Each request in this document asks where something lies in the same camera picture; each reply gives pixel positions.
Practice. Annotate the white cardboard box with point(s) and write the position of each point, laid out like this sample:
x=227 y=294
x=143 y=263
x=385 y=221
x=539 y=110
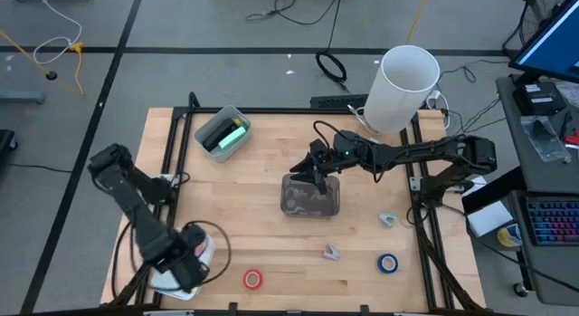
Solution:
x=488 y=218

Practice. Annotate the lilac staple remover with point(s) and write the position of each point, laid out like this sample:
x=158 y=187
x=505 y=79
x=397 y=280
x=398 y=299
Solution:
x=331 y=252

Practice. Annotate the light grey plastic bin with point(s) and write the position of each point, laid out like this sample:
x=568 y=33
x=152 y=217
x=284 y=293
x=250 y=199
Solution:
x=221 y=155

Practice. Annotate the black stapler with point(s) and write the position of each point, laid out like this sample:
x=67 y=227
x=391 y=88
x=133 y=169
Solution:
x=217 y=136

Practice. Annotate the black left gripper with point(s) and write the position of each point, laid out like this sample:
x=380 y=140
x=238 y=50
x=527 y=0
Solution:
x=190 y=270

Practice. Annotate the pale blue staple remover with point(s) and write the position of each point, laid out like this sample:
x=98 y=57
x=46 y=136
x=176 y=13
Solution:
x=385 y=217

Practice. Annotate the black floor fan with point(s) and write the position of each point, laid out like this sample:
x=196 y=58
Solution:
x=538 y=12

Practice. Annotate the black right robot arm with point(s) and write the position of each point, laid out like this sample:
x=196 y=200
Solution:
x=429 y=148

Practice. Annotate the red tool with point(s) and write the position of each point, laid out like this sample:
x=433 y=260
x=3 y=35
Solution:
x=573 y=139

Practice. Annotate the black power strip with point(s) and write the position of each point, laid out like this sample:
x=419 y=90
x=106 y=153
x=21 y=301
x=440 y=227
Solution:
x=339 y=101

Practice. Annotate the smoky translucent plastic bin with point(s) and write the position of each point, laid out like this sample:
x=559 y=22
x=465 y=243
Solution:
x=310 y=205

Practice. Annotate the clear plastic bag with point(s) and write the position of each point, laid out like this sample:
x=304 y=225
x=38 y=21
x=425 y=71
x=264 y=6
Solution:
x=545 y=139

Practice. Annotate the rainbow backlit keyboard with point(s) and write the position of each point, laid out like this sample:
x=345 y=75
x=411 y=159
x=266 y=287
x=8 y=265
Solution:
x=554 y=223

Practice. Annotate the computer monitor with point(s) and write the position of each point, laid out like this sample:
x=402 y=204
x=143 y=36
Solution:
x=552 y=44

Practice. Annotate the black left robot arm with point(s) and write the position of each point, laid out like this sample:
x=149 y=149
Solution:
x=135 y=207

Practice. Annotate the white plastic bin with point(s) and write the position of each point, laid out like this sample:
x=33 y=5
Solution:
x=160 y=286

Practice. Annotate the mint green stapler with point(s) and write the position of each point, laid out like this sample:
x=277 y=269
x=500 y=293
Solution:
x=233 y=138

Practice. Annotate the small black floor puck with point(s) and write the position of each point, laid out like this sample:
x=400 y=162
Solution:
x=51 y=75

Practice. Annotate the white power adapter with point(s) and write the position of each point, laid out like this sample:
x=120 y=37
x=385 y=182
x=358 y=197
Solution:
x=435 y=97

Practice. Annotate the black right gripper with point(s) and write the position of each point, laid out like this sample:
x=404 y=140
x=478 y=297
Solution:
x=325 y=159

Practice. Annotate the small black computer box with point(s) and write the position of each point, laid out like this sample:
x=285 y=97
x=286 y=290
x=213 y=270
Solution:
x=538 y=98

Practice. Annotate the dark blue tape roll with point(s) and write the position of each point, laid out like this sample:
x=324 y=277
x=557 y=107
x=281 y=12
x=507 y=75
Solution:
x=381 y=263

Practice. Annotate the grey side desk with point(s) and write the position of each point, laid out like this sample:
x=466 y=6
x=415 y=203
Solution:
x=543 y=175

